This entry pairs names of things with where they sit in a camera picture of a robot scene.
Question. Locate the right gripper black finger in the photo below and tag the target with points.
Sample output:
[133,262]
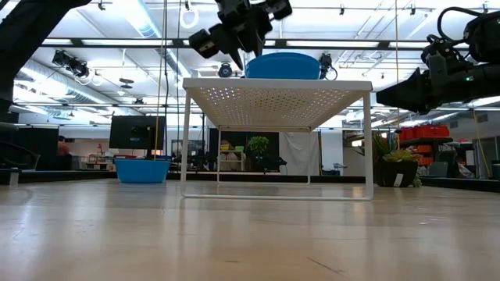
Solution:
[406,93]

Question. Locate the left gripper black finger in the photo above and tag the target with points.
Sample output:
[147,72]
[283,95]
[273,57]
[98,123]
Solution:
[232,39]
[256,31]

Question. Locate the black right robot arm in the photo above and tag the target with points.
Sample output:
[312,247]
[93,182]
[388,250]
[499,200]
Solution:
[486,80]

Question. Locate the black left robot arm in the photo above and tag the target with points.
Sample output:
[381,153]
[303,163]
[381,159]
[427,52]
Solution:
[23,35]

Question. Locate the round black ceiling fixture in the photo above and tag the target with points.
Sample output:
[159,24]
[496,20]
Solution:
[225,70]

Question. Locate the red storage bins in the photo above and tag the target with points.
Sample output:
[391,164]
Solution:
[426,132]

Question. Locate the white perforated metal shelf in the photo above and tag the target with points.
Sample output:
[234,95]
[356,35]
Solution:
[273,84]

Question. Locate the potted succulent in black pot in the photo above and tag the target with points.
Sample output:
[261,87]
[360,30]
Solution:
[394,171]

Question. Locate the green potted tree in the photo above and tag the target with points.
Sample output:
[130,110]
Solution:
[258,145]

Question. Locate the white hanging sheet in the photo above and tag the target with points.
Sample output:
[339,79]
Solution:
[298,152]

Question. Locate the black monitor on stand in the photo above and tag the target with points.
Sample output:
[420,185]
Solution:
[136,132]

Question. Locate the black ceiling spotlight cluster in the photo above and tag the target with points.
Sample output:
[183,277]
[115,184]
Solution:
[72,64]

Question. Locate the person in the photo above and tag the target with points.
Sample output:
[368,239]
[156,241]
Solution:
[62,148]

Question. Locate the black overhead camera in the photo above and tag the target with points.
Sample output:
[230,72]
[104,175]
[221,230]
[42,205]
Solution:
[327,66]

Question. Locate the black aluminium rig frame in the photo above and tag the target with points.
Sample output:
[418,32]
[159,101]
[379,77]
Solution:
[117,43]

